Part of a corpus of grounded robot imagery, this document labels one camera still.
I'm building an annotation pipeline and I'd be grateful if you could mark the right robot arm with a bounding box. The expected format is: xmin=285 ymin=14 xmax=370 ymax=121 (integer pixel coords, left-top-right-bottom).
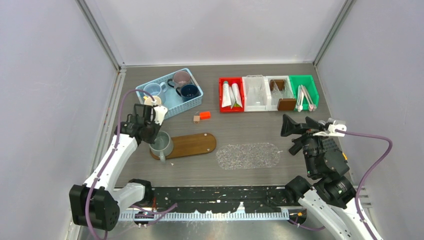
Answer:
xmin=280 ymin=114 xmax=382 ymax=240

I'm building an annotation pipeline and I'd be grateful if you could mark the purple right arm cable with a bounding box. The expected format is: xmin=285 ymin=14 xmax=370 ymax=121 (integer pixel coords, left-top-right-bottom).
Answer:
xmin=288 ymin=129 xmax=394 ymax=240

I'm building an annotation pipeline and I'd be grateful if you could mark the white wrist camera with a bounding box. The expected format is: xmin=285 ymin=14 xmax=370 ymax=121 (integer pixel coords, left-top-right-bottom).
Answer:
xmin=313 ymin=118 xmax=347 ymax=137
xmin=153 ymin=105 xmax=168 ymax=126

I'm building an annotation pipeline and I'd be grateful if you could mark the light blue perforated basket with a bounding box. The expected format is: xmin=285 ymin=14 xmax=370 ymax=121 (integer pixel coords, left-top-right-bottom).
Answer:
xmin=136 ymin=68 xmax=204 ymax=119

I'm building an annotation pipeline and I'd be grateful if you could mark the clear textured acrylic holder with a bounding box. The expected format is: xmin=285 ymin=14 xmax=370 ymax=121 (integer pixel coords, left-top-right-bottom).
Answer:
xmin=245 ymin=75 xmax=266 ymax=106

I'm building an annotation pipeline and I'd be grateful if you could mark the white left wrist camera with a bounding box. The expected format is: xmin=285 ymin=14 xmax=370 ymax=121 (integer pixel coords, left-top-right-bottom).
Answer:
xmin=153 ymin=105 xmax=168 ymax=126

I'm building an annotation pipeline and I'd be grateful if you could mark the mauve mug black handle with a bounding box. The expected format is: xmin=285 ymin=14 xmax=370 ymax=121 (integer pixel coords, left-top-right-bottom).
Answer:
xmin=167 ymin=70 xmax=191 ymax=89

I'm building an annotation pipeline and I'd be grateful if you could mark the white toothpaste tube red cap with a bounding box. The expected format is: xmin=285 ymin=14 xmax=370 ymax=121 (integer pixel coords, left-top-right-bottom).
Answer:
xmin=231 ymin=83 xmax=243 ymax=108

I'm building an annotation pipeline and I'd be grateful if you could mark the clear textured oval tray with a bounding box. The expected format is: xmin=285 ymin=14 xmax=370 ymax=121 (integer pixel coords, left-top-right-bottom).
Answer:
xmin=215 ymin=143 xmax=281 ymax=170

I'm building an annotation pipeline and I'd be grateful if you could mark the light blue mug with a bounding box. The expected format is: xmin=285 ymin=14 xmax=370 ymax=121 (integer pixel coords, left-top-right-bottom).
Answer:
xmin=143 ymin=82 xmax=168 ymax=100

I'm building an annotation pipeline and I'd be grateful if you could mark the white plastic bin right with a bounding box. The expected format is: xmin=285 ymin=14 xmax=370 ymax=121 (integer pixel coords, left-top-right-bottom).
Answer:
xmin=265 ymin=75 xmax=289 ymax=111

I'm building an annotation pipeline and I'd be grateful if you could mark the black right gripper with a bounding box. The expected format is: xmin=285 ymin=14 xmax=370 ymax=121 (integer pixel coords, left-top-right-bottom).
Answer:
xmin=279 ymin=113 xmax=329 ymax=175

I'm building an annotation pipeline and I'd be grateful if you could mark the green plastic bin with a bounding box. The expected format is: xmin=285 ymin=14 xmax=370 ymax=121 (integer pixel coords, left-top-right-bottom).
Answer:
xmin=289 ymin=75 xmax=320 ymax=111

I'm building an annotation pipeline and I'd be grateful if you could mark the oval wooden tray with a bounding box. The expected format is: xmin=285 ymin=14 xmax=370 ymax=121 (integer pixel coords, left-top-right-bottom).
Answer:
xmin=149 ymin=133 xmax=217 ymax=160

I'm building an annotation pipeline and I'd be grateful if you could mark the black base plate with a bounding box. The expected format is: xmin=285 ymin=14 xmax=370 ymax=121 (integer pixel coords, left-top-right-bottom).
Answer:
xmin=134 ymin=186 xmax=301 ymax=214

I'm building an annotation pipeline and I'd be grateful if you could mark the cream mug yellow handle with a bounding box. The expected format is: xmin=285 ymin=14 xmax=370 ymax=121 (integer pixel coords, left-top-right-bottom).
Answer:
xmin=143 ymin=95 xmax=162 ymax=106

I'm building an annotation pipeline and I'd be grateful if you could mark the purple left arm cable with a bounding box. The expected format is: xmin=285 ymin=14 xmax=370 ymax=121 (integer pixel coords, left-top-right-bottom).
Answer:
xmin=84 ymin=88 xmax=178 ymax=240

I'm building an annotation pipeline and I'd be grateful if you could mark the grey-green mug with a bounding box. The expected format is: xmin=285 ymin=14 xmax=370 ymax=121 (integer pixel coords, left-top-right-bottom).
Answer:
xmin=149 ymin=130 xmax=174 ymax=163

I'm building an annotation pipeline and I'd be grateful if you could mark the red plastic bin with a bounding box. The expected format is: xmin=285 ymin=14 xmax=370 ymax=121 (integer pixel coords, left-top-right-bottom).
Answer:
xmin=219 ymin=77 xmax=245 ymax=113

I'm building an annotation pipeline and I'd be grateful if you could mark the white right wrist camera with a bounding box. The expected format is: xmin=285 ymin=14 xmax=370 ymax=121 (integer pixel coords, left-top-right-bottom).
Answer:
xmin=313 ymin=118 xmax=347 ymax=137

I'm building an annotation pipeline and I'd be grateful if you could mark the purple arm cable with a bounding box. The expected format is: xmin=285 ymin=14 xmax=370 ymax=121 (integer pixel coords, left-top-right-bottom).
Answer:
xmin=84 ymin=88 xmax=178 ymax=240
xmin=288 ymin=129 xmax=394 ymax=240

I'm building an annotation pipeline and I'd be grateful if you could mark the brown wooden holder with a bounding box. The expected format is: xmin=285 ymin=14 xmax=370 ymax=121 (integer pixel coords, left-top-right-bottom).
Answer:
xmin=277 ymin=98 xmax=297 ymax=111

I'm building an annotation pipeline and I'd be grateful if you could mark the white plastic bin left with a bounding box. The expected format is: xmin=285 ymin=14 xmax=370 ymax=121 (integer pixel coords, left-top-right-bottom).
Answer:
xmin=242 ymin=75 xmax=269 ymax=112

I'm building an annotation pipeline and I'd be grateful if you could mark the pink toothbrush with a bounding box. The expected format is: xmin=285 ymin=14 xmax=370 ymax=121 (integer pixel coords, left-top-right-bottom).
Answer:
xmin=301 ymin=85 xmax=315 ymax=112

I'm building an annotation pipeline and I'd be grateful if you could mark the small wooden cube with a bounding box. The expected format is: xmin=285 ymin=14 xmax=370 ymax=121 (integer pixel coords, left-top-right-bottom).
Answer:
xmin=193 ymin=115 xmax=201 ymax=124

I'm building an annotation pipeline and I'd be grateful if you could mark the white plastic bin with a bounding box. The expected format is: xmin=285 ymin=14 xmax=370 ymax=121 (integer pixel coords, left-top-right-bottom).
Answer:
xmin=242 ymin=75 xmax=269 ymax=112
xmin=265 ymin=75 xmax=289 ymax=111

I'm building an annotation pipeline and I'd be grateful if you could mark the dark blue mug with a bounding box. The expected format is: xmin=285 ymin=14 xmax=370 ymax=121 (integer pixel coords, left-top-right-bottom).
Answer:
xmin=175 ymin=84 xmax=200 ymax=102

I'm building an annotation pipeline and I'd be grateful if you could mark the orange block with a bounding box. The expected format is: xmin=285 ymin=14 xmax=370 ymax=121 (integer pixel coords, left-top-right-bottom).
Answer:
xmin=199 ymin=111 xmax=211 ymax=120

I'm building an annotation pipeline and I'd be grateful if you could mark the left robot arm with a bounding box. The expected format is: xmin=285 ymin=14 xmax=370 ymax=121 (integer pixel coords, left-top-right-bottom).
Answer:
xmin=69 ymin=104 xmax=168 ymax=232

